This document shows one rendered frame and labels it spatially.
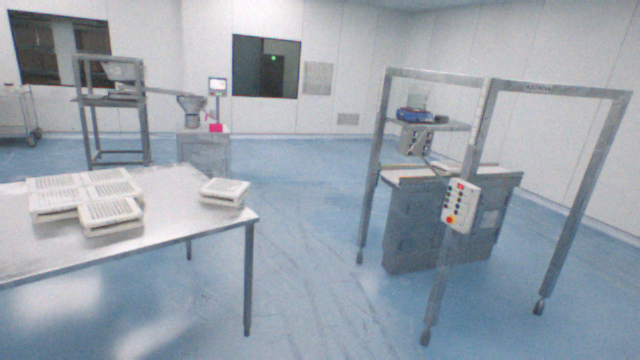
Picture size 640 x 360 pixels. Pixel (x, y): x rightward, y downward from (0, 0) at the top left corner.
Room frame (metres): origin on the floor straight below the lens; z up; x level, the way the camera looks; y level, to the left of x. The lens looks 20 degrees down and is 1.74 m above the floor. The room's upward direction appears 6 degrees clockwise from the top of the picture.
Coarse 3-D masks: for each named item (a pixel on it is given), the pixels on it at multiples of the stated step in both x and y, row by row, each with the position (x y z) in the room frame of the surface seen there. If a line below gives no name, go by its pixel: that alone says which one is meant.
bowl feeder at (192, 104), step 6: (180, 96) 4.27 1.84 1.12; (192, 96) 4.38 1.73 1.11; (198, 96) 4.39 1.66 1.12; (204, 96) 4.35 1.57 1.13; (180, 102) 4.05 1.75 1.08; (186, 102) 4.03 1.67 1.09; (192, 102) 4.05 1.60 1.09; (198, 102) 4.09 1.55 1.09; (204, 102) 4.17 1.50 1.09; (186, 108) 4.08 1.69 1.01; (192, 108) 4.09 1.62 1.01; (198, 108) 4.13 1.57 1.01; (186, 114) 4.16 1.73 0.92; (192, 114) 4.14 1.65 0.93; (198, 114) 4.23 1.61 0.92; (210, 114) 4.23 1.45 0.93; (186, 120) 4.13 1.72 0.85; (192, 120) 4.12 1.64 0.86; (198, 120) 4.18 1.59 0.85; (192, 126) 4.13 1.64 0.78; (198, 126) 4.18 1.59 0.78
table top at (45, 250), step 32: (0, 192) 1.68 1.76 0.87; (160, 192) 1.89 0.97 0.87; (192, 192) 1.94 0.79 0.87; (0, 224) 1.36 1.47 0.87; (64, 224) 1.41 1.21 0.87; (160, 224) 1.50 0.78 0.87; (192, 224) 1.54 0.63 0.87; (224, 224) 1.57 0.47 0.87; (0, 256) 1.13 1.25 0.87; (32, 256) 1.15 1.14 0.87; (64, 256) 1.17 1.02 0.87; (96, 256) 1.19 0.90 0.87; (128, 256) 1.25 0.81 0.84; (0, 288) 0.98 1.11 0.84
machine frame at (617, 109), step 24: (576, 96) 1.99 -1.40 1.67; (600, 96) 2.07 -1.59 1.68; (624, 96) 2.16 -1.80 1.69; (480, 144) 1.75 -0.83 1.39; (600, 144) 2.19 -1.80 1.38; (600, 168) 2.18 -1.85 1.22; (576, 216) 2.17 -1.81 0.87; (360, 240) 2.63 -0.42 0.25; (456, 240) 1.75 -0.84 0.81; (552, 264) 2.20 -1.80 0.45; (432, 288) 1.78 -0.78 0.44; (552, 288) 2.18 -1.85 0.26; (432, 312) 1.74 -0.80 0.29
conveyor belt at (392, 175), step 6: (480, 168) 3.01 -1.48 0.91; (486, 168) 3.03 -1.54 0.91; (492, 168) 3.05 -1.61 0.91; (498, 168) 3.07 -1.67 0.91; (504, 168) 3.09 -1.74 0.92; (384, 174) 2.59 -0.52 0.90; (390, 174) 2.56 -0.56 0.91; (396, 174) 2.57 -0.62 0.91; (402, 174) 2.59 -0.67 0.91; (408, 174) 2.61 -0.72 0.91; (414, 174) 2.62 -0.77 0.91; (420, 174) 2.64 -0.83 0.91; (426, 174) 2.65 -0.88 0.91; (432, 174) 2.67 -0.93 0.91; (390, 180) 2.50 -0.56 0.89; (396, 180) 2.44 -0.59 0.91; (420, 180) 2.49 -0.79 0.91; (426, 180) 2.52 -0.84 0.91
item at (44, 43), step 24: (24, 24) 5.58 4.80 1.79; (48, 24) 5.71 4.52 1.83; (72, 24) 5.83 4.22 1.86; (96, 24) 5.97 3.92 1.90; (24, 48) 5.56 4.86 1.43; (48, 48) 5.69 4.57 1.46; (72, 48) 5.81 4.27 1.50; (96, 48) 5.95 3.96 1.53; (24, 72) 5.54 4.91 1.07; (48, 72) 5.66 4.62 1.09; (72, 72) 5.79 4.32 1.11; (96, 72) 5.93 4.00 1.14
